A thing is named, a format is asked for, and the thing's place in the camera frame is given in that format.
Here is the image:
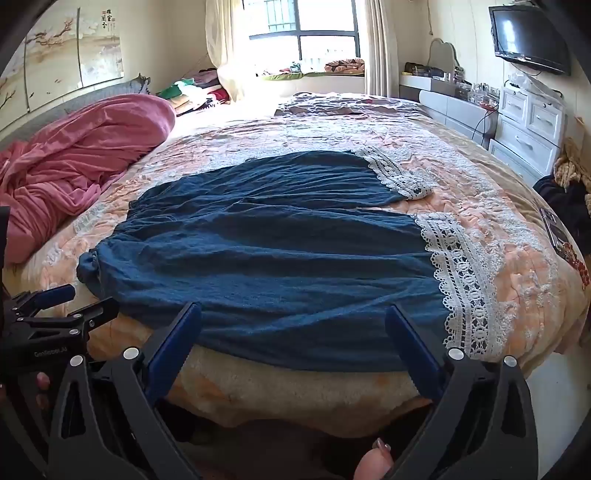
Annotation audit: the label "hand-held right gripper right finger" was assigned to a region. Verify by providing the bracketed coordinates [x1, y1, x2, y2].
[385, 305, 543, 480]

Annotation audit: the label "blossom branch wall painting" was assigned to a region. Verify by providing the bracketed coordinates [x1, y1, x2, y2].
[0, 7, 125, 134]

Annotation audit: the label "dark clothes heap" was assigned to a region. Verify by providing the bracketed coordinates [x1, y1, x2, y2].
[533, 175, 591, 259]

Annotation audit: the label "dark framed window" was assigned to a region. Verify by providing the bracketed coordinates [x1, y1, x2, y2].
[242, 0, 362, 63]

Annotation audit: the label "grey headboard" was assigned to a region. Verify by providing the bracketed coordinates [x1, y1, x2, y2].
[0, 73, 153, 139]

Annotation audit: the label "cloud shaped mirror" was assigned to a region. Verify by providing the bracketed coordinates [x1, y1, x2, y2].
[429, 38, 461, 75]

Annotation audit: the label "white drawer cabinet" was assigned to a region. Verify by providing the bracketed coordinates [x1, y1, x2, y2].
[488, 83, 567, 185]

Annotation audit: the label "yellow knitted cloth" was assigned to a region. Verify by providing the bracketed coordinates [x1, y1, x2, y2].
[554, 137, 591, 191]

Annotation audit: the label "grey white vanity desk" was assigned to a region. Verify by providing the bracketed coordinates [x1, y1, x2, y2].
[399, 74, 499, 145]

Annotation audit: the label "person's right hand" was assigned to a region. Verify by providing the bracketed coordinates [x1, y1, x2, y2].
[353, 438, 394, 480]

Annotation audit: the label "sheer white curtain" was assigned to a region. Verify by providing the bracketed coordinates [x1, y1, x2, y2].
[205, 0, 254, 103]

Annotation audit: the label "person's left hand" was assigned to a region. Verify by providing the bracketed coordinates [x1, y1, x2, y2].
[36, 371, 52, 412]

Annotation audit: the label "peach floral bedspread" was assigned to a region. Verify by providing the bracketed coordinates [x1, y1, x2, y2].
[9, 92, 591, 439]

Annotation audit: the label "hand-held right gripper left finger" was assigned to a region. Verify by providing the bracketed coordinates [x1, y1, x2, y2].
[46, 302, 204, 480]

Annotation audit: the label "black wall television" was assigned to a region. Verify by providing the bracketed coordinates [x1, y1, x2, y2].
[488, 4, 572, 76]

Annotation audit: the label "blue pants with white lace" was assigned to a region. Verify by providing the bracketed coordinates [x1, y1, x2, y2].
[76, 147, 502, 372]

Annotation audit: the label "folded patterned blanket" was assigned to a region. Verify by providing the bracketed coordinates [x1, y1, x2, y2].
[324, 58, 365, 75]

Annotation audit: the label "pink blanket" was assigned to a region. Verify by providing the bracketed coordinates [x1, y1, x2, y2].
[0, 93, 177, 265]

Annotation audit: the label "cream curtain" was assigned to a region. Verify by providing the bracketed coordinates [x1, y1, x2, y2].
[362, 0, 400, 97]

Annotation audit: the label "pile of folded clothes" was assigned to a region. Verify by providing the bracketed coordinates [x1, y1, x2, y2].
[159, 69, 232, 116]

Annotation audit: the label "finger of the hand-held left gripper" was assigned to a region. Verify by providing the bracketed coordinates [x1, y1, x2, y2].
[14, 298, 120, 334]
[9, 285, 76, 320]

